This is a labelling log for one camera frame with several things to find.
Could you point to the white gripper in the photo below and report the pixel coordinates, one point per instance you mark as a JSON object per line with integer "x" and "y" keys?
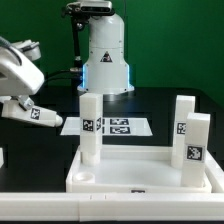
{"x": 18, "y": 75}

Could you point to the white desk top tray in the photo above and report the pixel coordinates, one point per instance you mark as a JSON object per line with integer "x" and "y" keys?
{"x": 129, "y": 169}

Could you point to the white marker sheet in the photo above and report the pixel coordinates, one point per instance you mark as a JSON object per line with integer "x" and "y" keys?
{"x": 111, "y": 127}

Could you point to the white front fence bar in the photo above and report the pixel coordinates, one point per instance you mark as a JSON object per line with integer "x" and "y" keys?
{"x": 111, "y": 207}

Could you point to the black camera stand pole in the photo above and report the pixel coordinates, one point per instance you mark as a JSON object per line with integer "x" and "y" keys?
{"x": 78, "y": 64}

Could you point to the black camera on stand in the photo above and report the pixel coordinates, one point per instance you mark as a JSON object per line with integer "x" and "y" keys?
{"x": 88, "y": 7}

